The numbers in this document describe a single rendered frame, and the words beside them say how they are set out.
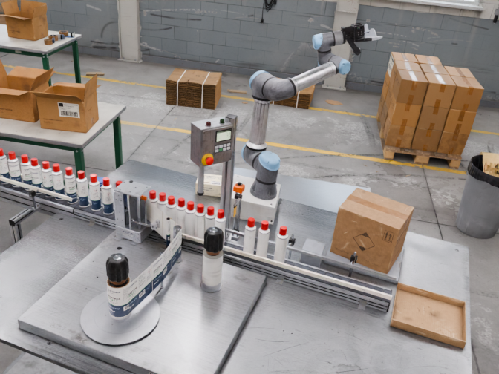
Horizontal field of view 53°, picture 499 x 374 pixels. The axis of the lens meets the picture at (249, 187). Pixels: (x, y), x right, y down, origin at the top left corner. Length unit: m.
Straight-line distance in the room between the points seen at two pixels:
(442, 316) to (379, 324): 0.30
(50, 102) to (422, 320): 2.82
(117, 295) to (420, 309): 1.32
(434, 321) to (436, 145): 3.54
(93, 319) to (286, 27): 6.08
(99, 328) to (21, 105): 2.36
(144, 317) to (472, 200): 3.17
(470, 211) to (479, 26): 3.72
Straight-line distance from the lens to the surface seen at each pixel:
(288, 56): 7.66
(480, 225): 4.61
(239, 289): 2.21
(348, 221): 2.42
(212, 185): 2.89
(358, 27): 2.80
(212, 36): 7.80
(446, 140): 5.70
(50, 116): 3.89
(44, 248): 2.59
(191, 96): 6.39
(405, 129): 5.57
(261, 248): 2.33
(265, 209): 2.68
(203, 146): 2.21
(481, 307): 3.95
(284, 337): 2.11
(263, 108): 2.64
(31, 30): 6.26
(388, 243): 2.41
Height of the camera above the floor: 2.36
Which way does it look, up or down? 30 degrees down
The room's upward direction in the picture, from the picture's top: 5 degrees clockwise
